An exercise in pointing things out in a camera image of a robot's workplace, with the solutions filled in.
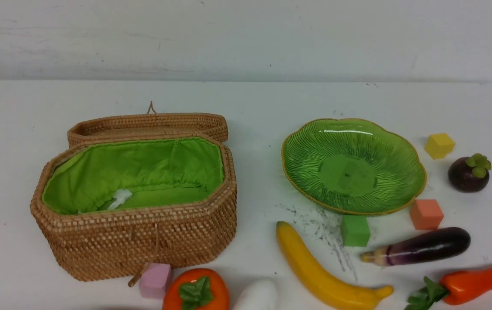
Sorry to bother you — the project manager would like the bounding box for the white radish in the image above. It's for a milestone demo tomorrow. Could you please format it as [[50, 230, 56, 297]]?
[[232, 279, 279, 310]]

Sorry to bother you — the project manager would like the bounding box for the orange persimmon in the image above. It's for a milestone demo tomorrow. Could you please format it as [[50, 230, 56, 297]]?
[[162, 268, 230, 310]]

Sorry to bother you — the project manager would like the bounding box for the yellow banana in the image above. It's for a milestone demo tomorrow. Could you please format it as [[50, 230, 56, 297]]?
[[275, 220, 394, 310]]

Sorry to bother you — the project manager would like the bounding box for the purple eggplant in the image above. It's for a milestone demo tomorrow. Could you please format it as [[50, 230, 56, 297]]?
[[360, 227, 472, 267]]

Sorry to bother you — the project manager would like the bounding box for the orange red pepper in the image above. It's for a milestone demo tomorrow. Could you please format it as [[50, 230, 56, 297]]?
[[405, 266, 492, 310]]

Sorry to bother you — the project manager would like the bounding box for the woven rattan basket lid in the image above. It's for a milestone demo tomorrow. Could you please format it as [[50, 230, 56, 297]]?
[[67, 104, 229, 148]]

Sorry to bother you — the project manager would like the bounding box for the green ribbed glass plate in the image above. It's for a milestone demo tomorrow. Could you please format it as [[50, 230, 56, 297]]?
[[281, 118, 427, 216]]

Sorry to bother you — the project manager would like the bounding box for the green foam cube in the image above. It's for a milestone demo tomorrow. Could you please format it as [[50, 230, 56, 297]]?
[[340, 214, 371, 247]]

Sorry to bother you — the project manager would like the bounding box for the pink foam cube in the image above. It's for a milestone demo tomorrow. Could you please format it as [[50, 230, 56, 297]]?
[[138, 263, 173, 300]]

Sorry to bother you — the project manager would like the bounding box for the woven rattan basket green lining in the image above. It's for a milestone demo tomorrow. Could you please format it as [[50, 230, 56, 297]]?
[[30, 132, 238, 282]]

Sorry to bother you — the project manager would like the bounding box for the orange foam cube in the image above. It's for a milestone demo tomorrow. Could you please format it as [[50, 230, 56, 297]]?
[[409, 199, 444, 231]]

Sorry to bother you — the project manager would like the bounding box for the yellow foam cube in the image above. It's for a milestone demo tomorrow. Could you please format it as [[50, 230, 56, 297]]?
[[424, 132, 455, 160]]

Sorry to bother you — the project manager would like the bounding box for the purple mangosteen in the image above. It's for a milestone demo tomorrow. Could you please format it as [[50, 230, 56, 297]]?
[[448, 153, 492, 193]]

